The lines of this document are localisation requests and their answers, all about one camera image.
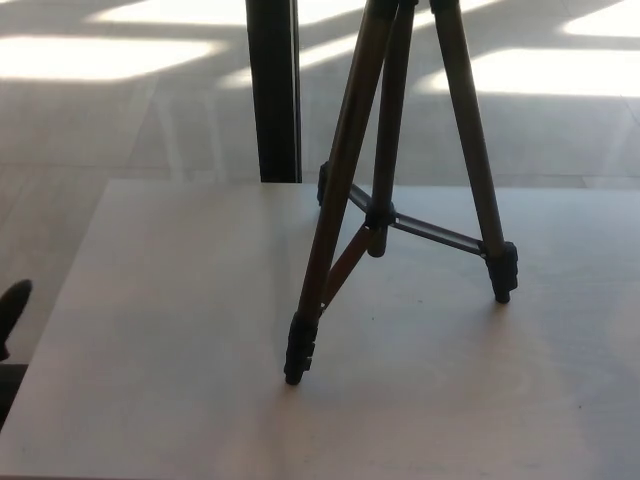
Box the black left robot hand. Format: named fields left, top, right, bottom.
left=0, top=278, right=34, bottom=362

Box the bronze tripod with black locks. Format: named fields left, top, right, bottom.
left=283, top=0, right=520, bottom=387

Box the black vertical pillar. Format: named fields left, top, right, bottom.
left=244, top=0, right=303, bottom=184

